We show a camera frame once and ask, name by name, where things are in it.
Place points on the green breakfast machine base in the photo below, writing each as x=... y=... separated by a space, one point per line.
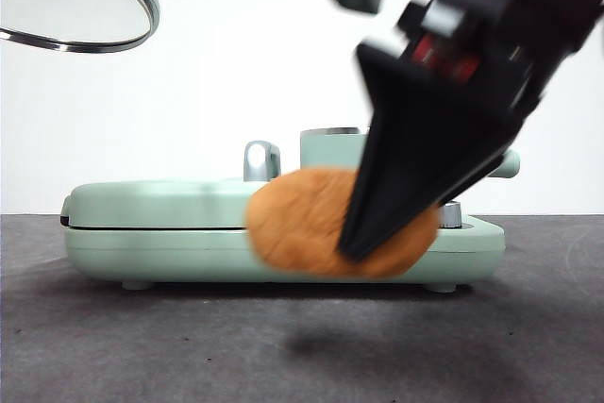
x=165 y=256

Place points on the silver control knob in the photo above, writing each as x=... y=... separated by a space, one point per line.
x=450 y=216

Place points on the brown potato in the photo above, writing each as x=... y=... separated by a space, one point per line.
x=292 y=223

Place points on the green griddle cover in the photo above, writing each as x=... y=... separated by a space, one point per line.
x=156 y=205

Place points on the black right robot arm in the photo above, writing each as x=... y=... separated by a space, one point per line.
x=519 y=6

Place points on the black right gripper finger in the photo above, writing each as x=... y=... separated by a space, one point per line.
x=415 y=162

